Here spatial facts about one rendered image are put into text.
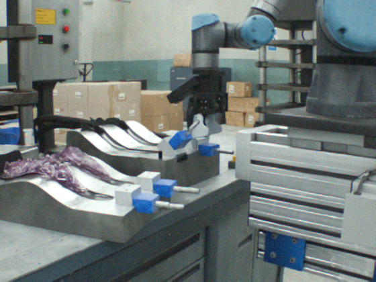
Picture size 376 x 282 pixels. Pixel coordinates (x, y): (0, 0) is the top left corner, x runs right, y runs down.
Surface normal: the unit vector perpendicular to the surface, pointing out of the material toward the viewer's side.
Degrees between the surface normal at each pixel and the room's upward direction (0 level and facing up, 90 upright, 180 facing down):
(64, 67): 90
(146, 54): 90
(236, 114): 92
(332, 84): 73
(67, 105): 99
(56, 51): 90
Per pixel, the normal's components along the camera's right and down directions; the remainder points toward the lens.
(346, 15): -0.22, 0.30
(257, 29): 0.14, 0.18
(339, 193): -0.64, 0.14
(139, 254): 0.83, 0.10
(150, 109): -0.46, 0.15
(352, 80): -0.25, -0.14
